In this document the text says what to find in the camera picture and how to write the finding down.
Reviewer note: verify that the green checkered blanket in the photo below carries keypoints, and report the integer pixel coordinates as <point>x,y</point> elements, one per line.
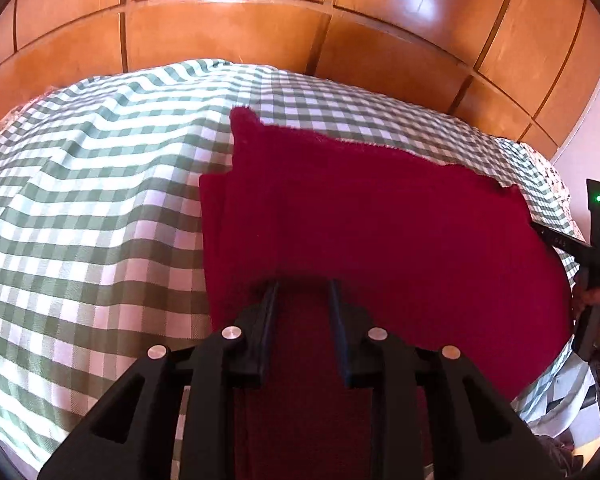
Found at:
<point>105,185</point>

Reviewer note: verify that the red knitted cloth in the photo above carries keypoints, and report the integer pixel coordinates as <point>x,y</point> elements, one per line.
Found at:
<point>380,220</point>

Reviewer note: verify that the wooden panelled wardrobe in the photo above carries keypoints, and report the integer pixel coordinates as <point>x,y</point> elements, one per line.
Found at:
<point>230,35</point>

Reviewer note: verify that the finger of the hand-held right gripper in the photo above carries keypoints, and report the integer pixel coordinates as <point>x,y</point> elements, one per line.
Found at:
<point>560,240</point>

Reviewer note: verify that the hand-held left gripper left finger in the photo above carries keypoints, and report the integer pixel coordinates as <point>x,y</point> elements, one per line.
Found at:
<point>266,340</point>

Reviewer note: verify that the floral bed sheet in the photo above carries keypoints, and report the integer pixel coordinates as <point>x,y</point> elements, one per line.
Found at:
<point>555,180</point>

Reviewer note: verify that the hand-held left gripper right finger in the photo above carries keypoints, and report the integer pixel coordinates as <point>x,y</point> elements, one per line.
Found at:
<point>341,340</point>

